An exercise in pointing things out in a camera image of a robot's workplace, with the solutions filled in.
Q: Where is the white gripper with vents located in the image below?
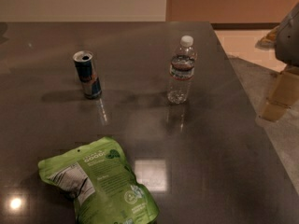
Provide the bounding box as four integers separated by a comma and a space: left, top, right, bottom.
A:
260, 3, 299, 122

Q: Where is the green rice chip bag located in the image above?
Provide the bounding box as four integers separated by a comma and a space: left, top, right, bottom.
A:
38, 137, 159, 224

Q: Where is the blue silver redbull can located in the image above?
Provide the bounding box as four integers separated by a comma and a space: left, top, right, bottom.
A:
73, 50, 102, 99

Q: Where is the clear plastic water bottle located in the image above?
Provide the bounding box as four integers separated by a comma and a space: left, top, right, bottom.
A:
167, 35, 197, 104

